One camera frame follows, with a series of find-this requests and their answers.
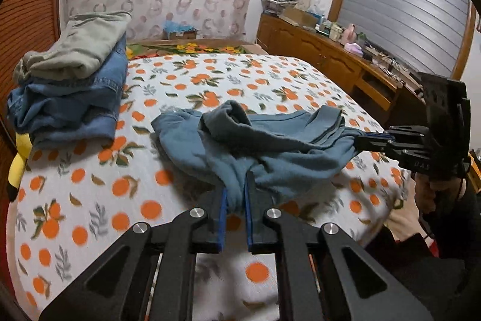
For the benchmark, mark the wooden louvered wardrobe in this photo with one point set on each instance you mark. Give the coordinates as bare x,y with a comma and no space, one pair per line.
30,16

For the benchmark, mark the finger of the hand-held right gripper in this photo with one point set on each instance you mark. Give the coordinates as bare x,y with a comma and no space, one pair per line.
379,135
375,146

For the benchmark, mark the person's right forearm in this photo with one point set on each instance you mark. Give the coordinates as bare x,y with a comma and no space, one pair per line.
443,253

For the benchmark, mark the floral blanket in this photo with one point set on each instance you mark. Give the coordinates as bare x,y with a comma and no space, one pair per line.
188,48

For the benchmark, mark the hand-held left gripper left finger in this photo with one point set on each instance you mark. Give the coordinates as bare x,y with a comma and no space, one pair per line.
221,227

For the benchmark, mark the pink bottle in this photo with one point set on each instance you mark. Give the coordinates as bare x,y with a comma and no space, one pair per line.
350,33

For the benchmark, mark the wooden sideboard cabinet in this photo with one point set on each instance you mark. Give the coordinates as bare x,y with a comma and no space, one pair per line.
319,54

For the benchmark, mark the yellow plush toy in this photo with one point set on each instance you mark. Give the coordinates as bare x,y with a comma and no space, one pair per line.
20,163

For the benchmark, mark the flat cardboard box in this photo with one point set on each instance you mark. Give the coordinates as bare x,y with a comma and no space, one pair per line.
298,17

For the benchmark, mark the cardboard box with blue cloth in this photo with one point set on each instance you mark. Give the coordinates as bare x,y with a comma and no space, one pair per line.
180,30

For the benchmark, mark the pink tissue pack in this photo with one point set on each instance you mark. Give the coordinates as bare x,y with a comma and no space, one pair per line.
354,48

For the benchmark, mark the folded grey-green pants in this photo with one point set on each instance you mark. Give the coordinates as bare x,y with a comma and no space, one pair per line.
82,42

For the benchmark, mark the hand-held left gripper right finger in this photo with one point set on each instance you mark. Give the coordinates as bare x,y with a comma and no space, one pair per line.
250,223

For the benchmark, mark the person's right hand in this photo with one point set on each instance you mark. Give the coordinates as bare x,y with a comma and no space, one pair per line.
424,195

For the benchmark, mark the grey storage basket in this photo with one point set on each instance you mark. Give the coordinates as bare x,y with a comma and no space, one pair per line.
278,4

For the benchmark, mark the orange print bedsheet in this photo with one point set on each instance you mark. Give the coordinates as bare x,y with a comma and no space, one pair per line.
112,200

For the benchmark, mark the teal blue pants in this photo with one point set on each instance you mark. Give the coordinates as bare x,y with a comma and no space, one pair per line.
285,163

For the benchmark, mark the folded blue denim jeans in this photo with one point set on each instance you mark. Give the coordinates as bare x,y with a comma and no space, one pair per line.
75,106

